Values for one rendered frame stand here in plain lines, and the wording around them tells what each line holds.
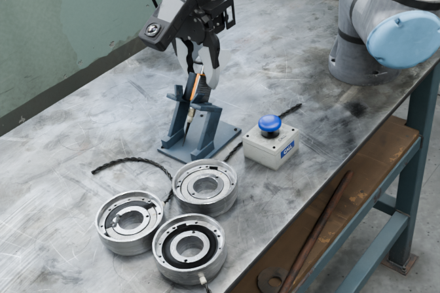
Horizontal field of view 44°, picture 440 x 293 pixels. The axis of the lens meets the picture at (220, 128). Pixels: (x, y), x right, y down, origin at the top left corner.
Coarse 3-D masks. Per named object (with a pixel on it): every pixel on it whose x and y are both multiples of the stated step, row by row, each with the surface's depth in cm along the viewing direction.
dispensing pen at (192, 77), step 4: (200, 72) 95; (192, 76) 94; (204, 76) 95; (188, 80) 94; (192, 80) 94; (188, 84) 94; (192, 84) 94; (188, 88) 94; (192, 88) 94; (184, 92) 95; (188, 92) 94; (184, 96) 95; (188, 96) 94; (192, 108) 95; (188, 112) 96; (192, 112) 96; (188, 116) 96; (192, 116) 96; (188, 120) 96; (188, 124) 96; (188, 128) 97; (184, 136) 97; (184, 140) 97
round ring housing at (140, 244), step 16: (128, 192) 86; (144, 192) 86; (112, 208) 85; (128, 208) 85; (160, 208) 84; (96, 224) 81; (128, 224) 86; (144, 224) 82; (160, 224) 81; (112, 240) 79; (128, 240) 78; (144, 240) 79
